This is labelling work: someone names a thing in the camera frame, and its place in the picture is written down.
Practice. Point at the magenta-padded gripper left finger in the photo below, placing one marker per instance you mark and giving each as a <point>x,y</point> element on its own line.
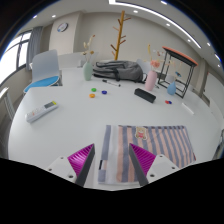
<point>80,160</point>

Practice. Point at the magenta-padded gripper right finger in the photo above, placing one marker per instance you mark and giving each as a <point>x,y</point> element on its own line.
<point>144,160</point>

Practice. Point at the striped towel with bear patch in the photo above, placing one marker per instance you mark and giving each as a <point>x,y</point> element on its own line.
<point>166,141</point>

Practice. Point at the small red round magnet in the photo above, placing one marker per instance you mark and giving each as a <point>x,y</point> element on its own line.
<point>166,102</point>

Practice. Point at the white remote control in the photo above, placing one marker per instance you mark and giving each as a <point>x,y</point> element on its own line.
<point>40,111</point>

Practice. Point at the black rectangular case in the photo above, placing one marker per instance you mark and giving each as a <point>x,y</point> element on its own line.
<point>145,95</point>

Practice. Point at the orange round magnet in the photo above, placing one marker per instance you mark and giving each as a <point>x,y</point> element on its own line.
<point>92,95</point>

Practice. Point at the white marker pen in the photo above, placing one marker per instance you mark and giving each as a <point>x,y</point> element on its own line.
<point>187,108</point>

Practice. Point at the green round magnet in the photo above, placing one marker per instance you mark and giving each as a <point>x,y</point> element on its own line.
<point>93,90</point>

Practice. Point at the blue vase with flowers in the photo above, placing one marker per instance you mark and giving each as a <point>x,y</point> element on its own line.
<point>171,88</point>

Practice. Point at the pink vase with flowers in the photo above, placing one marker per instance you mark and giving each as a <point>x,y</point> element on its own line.
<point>150,81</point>

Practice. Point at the black marker pen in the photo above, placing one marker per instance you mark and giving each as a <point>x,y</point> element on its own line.
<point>111,82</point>

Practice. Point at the green vase with dried flowers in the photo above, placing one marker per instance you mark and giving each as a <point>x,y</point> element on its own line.
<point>87,71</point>

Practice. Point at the grey backpack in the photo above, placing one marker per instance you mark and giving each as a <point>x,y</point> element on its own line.
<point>121,70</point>

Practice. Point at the white chair with blue seat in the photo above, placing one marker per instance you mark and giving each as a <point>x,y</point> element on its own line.
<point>45,68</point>

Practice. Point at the window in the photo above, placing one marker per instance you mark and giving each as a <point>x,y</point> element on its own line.
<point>13,58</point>

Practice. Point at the grey curtain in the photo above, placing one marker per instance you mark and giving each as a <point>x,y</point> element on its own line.
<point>33,46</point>

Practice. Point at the wooden coat rack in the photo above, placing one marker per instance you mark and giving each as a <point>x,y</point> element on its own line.
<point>118,36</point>

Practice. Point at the ceiling lights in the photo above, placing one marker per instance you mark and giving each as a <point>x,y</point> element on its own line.
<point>156,15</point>

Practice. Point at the black frame orange-top side table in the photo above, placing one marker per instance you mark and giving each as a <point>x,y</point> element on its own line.
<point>181,55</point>

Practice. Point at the round wall clock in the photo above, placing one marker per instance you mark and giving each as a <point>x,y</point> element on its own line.
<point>62,27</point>

